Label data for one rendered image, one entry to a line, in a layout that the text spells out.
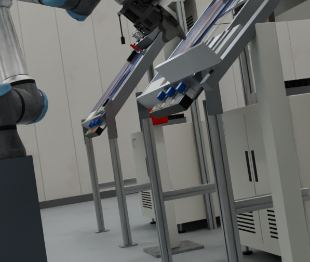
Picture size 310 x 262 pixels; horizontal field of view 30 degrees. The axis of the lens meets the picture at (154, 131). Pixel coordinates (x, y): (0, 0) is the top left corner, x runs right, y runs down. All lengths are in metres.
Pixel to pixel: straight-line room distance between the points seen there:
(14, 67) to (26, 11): 4.81
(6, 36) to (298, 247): 1.11
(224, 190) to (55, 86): 4.93
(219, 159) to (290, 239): 0.33
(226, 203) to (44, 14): 5.17
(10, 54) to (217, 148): 0.73
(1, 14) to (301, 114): 1.03
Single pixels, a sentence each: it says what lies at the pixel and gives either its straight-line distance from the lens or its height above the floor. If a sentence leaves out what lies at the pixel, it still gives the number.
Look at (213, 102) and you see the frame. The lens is 1.78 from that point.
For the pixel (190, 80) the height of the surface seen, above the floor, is 0.71.
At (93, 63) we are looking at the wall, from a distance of 6.67.
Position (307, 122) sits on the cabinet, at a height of 0.52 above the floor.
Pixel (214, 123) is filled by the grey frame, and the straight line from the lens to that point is 1.78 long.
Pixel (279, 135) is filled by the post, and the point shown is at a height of 0.50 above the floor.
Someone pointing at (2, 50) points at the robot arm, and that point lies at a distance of 1.95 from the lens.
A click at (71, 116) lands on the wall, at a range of 6.56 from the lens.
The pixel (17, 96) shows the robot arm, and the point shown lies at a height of 0.74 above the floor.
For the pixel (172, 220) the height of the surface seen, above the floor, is 0.15.
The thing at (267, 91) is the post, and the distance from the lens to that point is 1.62.
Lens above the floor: 0.53
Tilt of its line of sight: 1 degrees up
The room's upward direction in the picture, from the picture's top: 8 degrees counter-clockwise
